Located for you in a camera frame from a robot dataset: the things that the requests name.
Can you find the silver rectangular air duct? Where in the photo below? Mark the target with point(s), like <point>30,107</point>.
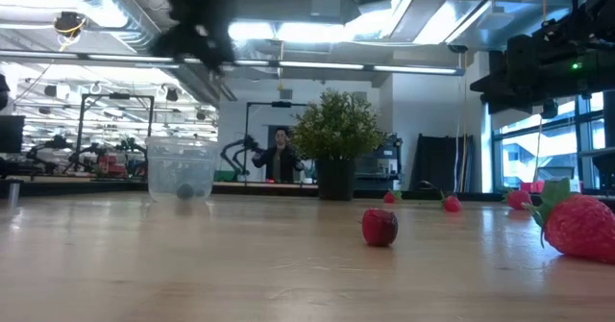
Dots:
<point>509,29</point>

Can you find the silver metal post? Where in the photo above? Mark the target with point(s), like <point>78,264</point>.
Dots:
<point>14,194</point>

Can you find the dark background monitor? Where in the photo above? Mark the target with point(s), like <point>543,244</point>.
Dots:
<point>10,134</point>

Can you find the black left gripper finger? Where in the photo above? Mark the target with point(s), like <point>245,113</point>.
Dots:
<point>214,43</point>
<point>175,43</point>

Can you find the black ceiling camera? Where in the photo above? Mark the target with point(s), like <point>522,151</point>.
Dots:
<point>457,48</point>

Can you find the black background machine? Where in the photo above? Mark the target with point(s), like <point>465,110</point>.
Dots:
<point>379,168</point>

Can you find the silver spiral air duct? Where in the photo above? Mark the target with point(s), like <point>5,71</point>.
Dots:
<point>130,24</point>

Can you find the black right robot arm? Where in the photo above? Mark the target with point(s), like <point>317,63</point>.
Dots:
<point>600,5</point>

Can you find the black round ceiling sensor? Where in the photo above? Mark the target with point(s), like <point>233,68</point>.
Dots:
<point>69,23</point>

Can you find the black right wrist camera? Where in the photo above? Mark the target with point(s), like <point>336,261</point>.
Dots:
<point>526,53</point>

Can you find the red plastic strawberry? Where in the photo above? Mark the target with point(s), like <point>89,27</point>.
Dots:
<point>379,227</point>
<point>581,230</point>
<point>452,204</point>
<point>519,200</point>
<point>390,197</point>

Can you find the person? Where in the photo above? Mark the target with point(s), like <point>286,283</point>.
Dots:
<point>279,161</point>

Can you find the clear plastic tupperware container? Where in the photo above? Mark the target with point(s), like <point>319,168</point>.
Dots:
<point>180,168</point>

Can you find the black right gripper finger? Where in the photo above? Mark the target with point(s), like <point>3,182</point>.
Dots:
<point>502,91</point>

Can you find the black curtain panel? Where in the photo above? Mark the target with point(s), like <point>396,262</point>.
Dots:
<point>442,163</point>

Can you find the black background rig frame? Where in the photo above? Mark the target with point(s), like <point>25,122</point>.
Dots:
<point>281,104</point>
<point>118,96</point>

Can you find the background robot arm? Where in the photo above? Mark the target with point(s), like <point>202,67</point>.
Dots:
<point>240,144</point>

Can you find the long ceiling light strip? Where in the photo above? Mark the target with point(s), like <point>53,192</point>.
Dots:
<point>322,65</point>

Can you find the red bin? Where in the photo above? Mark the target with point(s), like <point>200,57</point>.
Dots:
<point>537,186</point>

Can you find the background robot station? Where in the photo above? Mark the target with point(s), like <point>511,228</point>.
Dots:
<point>113,163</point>

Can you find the artificial plant in black pot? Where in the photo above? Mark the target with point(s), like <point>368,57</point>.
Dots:
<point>336,130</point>

